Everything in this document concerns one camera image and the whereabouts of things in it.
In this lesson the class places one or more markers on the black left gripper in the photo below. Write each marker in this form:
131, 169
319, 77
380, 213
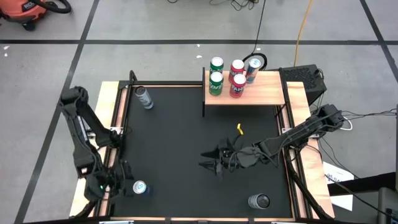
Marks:
115, 188

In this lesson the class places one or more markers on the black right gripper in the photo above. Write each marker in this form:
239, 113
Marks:
230, 160

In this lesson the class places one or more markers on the blue silver Red Bull can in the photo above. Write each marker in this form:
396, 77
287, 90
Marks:
253, 74
140, 186

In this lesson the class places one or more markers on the green Sprite can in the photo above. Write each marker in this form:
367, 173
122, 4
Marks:
215, 87
216, 62

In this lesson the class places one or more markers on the red Fanta strawberry can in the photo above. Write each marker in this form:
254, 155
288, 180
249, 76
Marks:
237, 90
237, 64

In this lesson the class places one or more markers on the white slim energy drink can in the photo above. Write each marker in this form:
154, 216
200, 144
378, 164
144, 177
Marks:
146, 101

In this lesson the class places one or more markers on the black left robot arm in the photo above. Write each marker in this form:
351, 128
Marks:
84, 115

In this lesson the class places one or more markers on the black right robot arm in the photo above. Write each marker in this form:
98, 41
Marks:
298, 132

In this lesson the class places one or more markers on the grey beverage can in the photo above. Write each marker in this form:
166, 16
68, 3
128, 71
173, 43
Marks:
256, 201

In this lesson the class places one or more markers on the wooden shelf board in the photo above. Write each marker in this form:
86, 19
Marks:
264, 93

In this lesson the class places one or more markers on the small yellow object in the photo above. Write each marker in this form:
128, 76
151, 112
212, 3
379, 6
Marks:
239, 129

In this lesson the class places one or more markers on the black perforated computer case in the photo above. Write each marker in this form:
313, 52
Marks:
301, 77

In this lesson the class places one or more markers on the white paper sheet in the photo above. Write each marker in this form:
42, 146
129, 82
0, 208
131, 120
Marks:
337, 177
342, 202

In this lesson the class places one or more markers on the grey box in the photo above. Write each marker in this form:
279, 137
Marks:
387, 202

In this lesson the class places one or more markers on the orange shop vacuum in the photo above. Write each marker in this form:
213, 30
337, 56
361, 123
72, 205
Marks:
21, 11

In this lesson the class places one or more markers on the black table frame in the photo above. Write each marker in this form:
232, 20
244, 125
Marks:
161, 83

